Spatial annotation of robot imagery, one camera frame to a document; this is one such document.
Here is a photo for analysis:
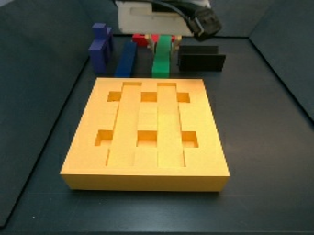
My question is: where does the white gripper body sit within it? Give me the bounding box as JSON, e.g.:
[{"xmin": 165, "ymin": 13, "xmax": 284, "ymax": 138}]
[{"xmin": 114, "ymin": 0, "xmax": 213, "ymax": 37}]

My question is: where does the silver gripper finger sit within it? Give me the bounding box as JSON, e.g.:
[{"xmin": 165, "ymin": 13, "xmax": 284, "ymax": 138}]
[
  {"xmin": 173, "ymin": 35, "xmax": 182, "ymax": 52},
  {"xmin": 146, "ymin": 34, "xmax": 157, "ymax": 51}
]

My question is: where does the long green block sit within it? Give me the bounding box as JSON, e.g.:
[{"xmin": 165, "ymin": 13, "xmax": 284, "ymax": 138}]
[{"xmin": 153, "ymin": 35, "xmax": 173, "ymax": 78}]

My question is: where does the yellow slotted board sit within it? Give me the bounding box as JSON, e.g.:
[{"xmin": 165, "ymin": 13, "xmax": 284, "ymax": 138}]
[{"xmin": 61, "ymin": 78, "xmax": 230, "ymax": 192}]

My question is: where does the red cross-shaped block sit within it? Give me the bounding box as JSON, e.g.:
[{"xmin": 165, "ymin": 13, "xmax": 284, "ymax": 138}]
[{"xmin": 132, "ymin": 33, "xmax": 177, "ymax": 48}]

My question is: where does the black block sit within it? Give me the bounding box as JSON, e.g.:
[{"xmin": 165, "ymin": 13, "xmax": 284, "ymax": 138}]
[{"xmin": 178, "ymin": 45, "xmax": 226, "ymax": 72}]

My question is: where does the long blue block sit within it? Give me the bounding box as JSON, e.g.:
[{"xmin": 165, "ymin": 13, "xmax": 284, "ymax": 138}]
[{"xmin": 114, "ymin": 41, "xmax": 138, "ymax": 77}]

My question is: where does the purple cross-shaped block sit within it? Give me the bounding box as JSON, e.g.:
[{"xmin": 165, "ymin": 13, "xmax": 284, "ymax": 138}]
[{"xmin": 89, "ymin": 23, "xmax": 113, "ymax": 74}]

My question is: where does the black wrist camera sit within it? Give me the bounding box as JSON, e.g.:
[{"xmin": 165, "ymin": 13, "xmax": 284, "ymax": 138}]
[{"xmin": 188, "ymin": 7, "xmax": 222, "ymax": 41}]

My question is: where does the black camera cable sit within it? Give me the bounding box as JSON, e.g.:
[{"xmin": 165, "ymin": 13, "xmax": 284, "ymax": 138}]
[{"xmin": 141, "ymin": 0, "xmax": 202, "ymax": 22}]

